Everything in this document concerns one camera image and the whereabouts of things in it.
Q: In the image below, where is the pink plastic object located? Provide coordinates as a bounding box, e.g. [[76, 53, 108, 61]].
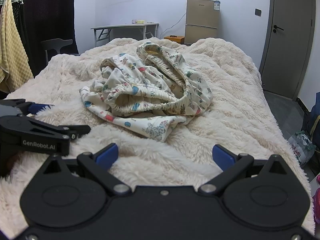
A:
[[314, 175, 320, 223]]

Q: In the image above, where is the dark curtain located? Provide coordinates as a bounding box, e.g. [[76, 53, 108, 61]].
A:
[[19, 0, 80, 77]]

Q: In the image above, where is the grey door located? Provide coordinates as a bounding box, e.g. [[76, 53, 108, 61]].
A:
[[259, 0, 317, 100]]

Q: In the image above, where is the cartoon dog print fitted sheet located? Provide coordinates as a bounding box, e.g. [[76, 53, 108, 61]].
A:
[[79, 42, 213, 142]]

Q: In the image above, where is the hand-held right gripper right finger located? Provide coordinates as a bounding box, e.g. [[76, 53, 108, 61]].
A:
[[199, 144, 288, 197]]

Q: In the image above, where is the yellow checked towel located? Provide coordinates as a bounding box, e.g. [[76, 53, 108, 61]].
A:
[[0, 0, 34, 93]]

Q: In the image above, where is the orange box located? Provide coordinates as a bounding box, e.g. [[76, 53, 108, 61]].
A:
[[164, 35, 185, 45]]

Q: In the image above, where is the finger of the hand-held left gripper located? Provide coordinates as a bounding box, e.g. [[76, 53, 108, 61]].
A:
[[0, 99, 55, 117], [0, 116, 91, 140]]

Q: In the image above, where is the dark blue bag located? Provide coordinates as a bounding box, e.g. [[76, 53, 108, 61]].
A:
[[301, 105, 320, 153]]

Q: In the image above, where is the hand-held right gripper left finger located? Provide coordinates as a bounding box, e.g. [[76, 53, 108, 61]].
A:
[[43, 143, 132, 197]]

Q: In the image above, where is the grey folding table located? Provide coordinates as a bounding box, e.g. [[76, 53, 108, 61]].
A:
[[90, 22, 160, 47]]

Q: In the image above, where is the cream fluffy blanket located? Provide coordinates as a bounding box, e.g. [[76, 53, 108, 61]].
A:
[[0, 37, 315, 235]]

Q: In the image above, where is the pack of water bottles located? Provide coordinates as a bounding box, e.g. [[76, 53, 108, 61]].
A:
[[289, 130, 317, 167]]

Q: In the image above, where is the grey chair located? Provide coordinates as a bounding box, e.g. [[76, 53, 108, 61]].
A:
[[40, 39, 73, 64]]

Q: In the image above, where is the beige two-door fridge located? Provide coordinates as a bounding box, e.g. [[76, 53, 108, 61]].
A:
[[185, 0, 221, 46]]

